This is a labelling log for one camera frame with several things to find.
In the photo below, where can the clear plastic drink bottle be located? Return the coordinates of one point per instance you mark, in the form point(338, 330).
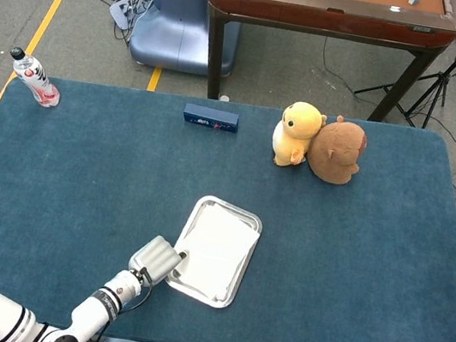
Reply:
point(36, 77)

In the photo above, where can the grey power strip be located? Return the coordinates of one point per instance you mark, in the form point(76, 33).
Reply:
point(125, 9)

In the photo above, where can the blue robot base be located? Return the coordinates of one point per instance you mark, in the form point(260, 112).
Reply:
point(176, 32)

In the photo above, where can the dark blue printed box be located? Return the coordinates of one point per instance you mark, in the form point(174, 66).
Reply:
point(210, 118)

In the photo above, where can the white paper napkin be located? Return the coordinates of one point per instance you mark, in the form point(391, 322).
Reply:
point(214, 255)

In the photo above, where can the black tripod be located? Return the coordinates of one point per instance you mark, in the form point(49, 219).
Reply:
point(445, 79)

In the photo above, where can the brown plush toy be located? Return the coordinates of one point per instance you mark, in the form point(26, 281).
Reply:
point(337, 153)

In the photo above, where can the brown mahjong table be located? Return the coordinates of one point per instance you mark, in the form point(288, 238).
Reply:
point(321, 18)

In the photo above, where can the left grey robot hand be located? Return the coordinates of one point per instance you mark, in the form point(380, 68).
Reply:
point(155, 259)

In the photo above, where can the silver metal tray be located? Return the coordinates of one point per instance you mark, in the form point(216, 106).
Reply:
point(228, 206)

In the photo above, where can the yellow plush toy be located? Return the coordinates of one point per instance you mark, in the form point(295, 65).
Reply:
point(296, 134)

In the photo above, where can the blue tablecloth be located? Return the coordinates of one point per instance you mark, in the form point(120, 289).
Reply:
point(86, 135)

